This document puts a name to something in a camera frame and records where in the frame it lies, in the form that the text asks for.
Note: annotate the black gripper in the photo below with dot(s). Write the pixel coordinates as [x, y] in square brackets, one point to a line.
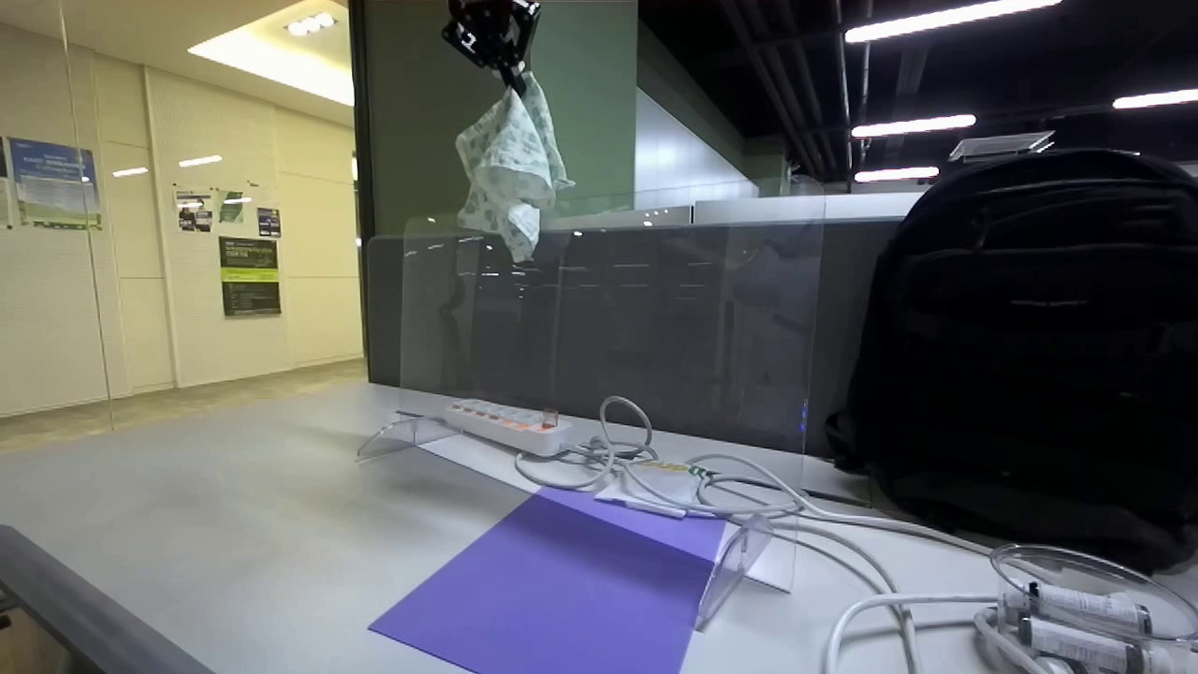
[495, 36]

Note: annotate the green patterned white towel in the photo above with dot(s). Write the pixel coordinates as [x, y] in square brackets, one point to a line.
[513, 171]

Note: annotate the clear acrylic screen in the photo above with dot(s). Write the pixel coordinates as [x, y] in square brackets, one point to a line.
[703, 326]

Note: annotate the white power strip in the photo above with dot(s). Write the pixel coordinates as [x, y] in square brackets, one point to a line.
[503, 425]

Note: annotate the purple paper sheet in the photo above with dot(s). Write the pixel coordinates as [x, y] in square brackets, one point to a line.
[563, 584]

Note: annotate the black backpack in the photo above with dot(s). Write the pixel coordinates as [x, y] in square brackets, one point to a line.
[1026, 363]

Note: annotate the white plug adapters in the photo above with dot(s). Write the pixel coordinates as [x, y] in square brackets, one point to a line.
[1069, 629]

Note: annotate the grey partition wall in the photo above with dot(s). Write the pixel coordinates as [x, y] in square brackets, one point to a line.
[857, 228]

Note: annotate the wall posters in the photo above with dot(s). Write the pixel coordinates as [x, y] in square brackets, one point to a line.
[50, 183]

